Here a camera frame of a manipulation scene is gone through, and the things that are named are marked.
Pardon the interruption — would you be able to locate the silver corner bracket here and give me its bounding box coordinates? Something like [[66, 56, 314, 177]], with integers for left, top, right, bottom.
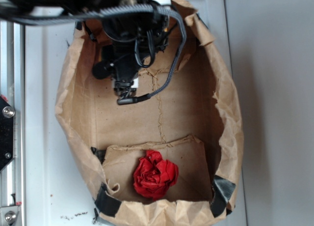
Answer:
[[0, 206, 21, 226]]

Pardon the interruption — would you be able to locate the brown paper bag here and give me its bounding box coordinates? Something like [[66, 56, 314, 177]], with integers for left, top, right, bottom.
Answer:
[[55, 0, 244, 226]]

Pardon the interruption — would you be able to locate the aluminium frame rail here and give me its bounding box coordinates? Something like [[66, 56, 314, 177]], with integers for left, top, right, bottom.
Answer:
[[0, 21, 26, 226]]

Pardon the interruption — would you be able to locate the black metal bracket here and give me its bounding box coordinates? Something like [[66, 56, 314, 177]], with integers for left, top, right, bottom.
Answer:
[[0, 96, 15, 171]]

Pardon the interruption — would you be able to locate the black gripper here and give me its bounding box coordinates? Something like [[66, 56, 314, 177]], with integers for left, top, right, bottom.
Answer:
[[103, 0, 171, 52]]

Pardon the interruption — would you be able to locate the crumpled red cloth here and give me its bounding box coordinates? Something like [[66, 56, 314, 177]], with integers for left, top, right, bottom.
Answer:
[[133, 150, 179, 200]]

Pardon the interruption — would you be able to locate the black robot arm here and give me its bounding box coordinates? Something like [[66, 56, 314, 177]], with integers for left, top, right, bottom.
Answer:
[[0, 0, 177, 54]]

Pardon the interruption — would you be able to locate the grey braided cable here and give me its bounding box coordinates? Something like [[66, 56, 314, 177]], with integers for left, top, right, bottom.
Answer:
[[12, 3, 187, 106]]

